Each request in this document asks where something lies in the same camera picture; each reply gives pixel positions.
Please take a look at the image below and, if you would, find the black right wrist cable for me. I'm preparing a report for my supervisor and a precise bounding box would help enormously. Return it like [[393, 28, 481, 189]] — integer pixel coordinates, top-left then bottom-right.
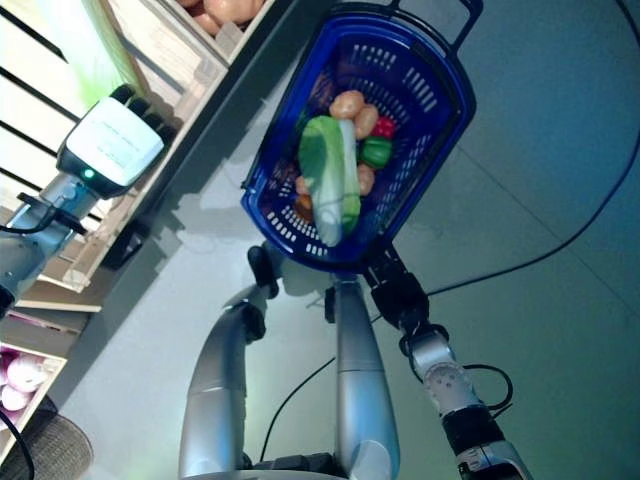
[[462, 363, 515, 419]]

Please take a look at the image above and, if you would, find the wood and grey display rack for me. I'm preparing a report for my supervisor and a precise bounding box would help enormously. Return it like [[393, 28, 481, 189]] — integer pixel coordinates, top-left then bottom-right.
[[0, 0, 341, 480]]

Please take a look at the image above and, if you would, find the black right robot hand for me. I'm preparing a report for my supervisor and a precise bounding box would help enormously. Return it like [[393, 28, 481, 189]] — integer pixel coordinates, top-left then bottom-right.
[[362, 247, 431, 331]]

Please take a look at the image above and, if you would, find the green bell pepper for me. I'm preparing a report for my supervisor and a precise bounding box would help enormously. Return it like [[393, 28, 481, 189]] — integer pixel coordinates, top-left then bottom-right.
[[358, 137, 394, 169]]

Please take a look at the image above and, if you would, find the black floor cable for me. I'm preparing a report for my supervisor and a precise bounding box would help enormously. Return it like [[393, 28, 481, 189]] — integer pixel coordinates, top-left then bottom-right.
[[424, 0, 640, 299]]

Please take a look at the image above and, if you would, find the black robot tether cable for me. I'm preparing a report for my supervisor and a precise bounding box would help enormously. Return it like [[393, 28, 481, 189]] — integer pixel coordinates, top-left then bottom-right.
[[258, 355, 337, 464]]

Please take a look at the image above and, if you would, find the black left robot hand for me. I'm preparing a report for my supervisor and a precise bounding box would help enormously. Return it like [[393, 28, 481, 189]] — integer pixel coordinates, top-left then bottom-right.
[[54, 83, 176, 199]]

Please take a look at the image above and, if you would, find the blue plastic shopping basket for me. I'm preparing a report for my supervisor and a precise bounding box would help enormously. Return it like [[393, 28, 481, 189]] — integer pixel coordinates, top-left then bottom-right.
[[239, 0, 484, 276]]

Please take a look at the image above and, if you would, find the silver left robot leg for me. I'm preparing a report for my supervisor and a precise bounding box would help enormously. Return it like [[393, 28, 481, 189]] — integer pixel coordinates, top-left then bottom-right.
[[177, 244, 281, 480]]

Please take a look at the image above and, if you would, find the grey woven basket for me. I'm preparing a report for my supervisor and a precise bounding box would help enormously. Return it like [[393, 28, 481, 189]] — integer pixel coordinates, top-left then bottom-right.
[[0, 397, 96, 480]]

